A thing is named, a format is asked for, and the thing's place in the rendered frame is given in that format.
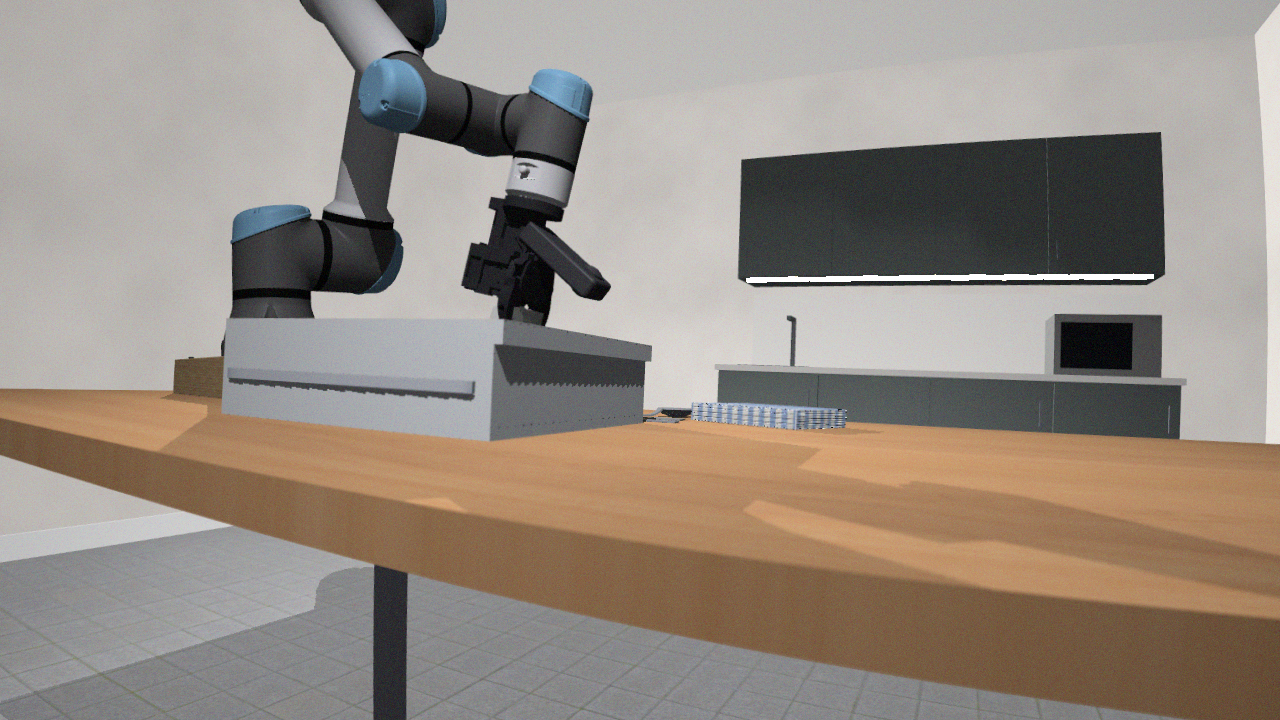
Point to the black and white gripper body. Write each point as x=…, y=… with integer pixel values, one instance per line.
x=488, y=268

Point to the blue and white checkered towel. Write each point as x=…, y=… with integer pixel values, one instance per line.
x=764, y=415

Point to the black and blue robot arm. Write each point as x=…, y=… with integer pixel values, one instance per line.
x=280, y=254

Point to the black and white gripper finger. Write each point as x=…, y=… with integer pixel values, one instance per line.
x=509, y=300
x=538, y=318

